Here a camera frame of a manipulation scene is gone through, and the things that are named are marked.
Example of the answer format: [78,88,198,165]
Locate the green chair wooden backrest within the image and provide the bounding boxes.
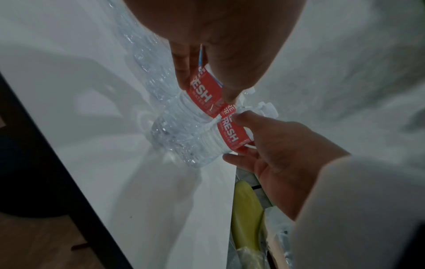
[228,171,293,269]

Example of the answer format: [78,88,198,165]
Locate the clear water bottle red label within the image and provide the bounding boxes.
[172,104,255,169]
[151,64,224,152]

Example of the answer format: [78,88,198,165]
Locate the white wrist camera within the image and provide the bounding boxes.
[291,155,425,269]

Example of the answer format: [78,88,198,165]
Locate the person's left hand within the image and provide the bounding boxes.
[122,0,308,103]

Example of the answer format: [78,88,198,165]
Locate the white table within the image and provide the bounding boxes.
[0,0,257,269]

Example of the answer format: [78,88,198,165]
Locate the person's right hand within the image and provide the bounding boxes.
[221,110,353,221]

